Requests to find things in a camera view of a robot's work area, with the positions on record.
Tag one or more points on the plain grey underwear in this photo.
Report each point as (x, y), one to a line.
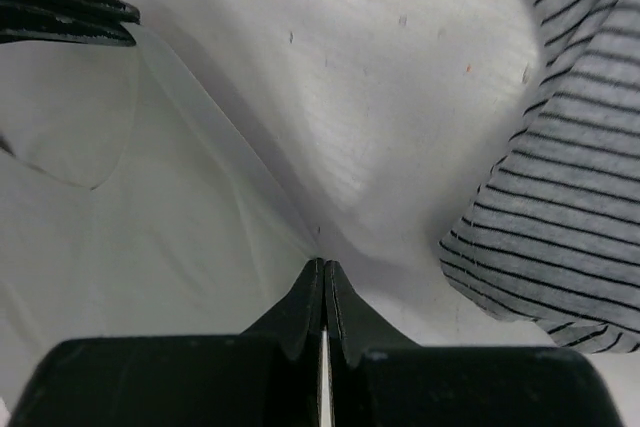
(130, 204)

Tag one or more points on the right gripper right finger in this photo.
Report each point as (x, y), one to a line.
(380, 377)

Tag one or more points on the grey striped underwear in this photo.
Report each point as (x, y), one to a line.
(553, 236)

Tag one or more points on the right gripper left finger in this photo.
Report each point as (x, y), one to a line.
(267, 375)

